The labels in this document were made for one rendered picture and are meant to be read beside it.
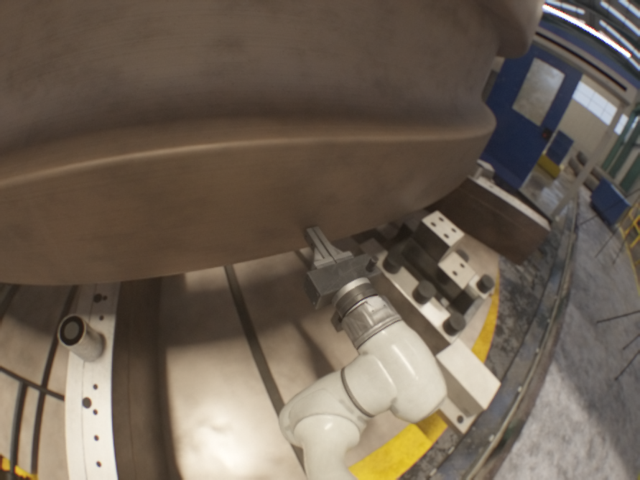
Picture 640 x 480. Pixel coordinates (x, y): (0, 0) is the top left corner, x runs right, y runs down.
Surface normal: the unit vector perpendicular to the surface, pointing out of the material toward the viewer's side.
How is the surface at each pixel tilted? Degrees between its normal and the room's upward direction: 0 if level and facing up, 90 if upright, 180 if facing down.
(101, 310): 0
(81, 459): 0
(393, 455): 0
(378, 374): 50
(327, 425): 16
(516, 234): 90
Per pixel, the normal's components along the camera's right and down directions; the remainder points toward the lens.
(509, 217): -0.48, 0.56
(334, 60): 0.52, 0.46
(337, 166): 0.47, 0.70
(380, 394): -0.47, -0.14
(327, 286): 0.21, -0.68
